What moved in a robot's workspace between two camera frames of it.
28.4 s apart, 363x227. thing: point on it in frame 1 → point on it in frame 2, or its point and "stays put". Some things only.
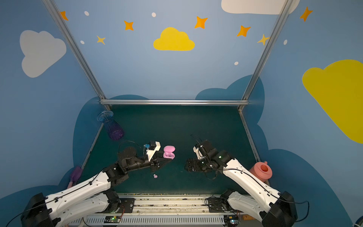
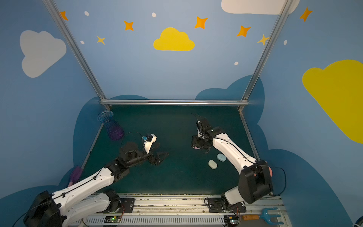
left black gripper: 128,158 → 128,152
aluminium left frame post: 63,26 stays put
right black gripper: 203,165 → 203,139
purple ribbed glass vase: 115,132 stays put
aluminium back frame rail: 172,102 stays put
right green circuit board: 230,220 stays put
